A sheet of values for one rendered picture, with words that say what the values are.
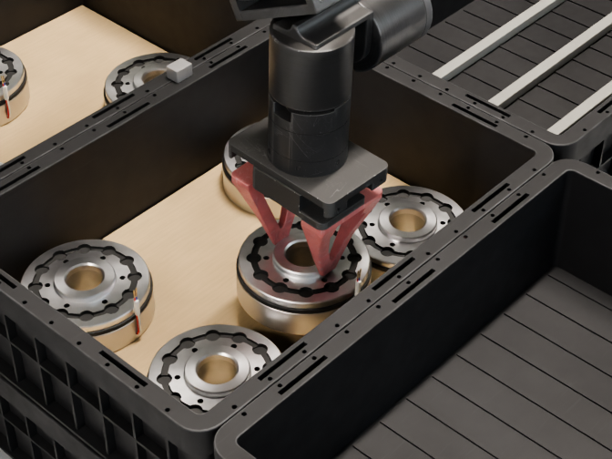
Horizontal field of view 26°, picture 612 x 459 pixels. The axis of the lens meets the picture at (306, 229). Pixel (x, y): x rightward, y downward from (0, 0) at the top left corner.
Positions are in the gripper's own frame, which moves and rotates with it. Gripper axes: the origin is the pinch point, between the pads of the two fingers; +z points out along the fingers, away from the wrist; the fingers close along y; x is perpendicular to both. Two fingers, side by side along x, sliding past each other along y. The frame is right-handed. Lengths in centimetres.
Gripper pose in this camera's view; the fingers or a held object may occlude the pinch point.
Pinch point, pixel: (303, 248)
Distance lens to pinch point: 100.6
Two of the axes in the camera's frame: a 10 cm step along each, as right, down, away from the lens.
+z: -0.3, 7.6, 6.5
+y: -7.3, -4.7, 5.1
